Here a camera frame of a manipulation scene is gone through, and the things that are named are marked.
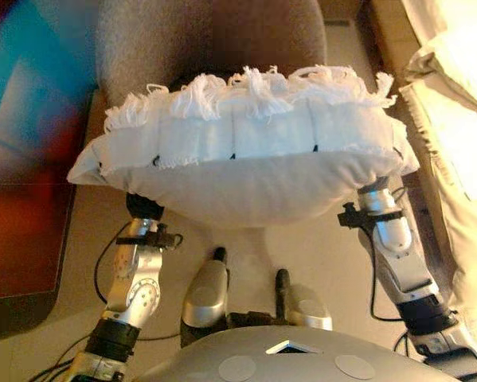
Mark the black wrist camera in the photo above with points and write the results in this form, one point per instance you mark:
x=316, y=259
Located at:
x=351, y=217
x=162, y=238

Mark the cream fringed cushion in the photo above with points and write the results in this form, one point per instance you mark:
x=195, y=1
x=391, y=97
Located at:
x=242, y=191

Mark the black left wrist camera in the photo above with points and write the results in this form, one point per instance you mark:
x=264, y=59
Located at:
x=162, y=238

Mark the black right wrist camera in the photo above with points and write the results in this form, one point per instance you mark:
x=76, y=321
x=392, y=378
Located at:
x=351, y=217

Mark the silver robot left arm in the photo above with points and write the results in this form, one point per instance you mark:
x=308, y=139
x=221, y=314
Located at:
x=138, y=286

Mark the grey robot torso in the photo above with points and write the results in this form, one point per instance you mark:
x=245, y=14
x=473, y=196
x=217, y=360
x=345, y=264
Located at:
x=262, y=358

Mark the glossy brown wardrobe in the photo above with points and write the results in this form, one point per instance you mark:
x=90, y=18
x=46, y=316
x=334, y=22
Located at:
x=23, y=159

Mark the grey fabric armchair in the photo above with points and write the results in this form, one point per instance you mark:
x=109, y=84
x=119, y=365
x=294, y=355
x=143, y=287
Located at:
x=162, y=40

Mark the cream fringed blanket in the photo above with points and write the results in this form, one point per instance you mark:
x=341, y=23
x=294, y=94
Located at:
x=453, y=179

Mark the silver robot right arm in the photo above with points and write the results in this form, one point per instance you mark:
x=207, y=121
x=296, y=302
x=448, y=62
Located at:
x=401, y=258

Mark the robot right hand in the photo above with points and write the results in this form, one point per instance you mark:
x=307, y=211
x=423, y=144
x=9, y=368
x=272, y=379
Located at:
x=379, y=185

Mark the white duvet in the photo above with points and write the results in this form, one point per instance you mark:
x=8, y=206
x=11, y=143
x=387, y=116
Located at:
x=461, y=59

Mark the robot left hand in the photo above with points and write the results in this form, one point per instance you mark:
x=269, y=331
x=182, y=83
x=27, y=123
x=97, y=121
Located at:
x=144, y=207

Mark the silver robot right leg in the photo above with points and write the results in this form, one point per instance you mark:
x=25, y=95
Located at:
x=310, y=308

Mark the beige upholstered bed frame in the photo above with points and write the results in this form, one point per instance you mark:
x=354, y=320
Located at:
x=385, y=40

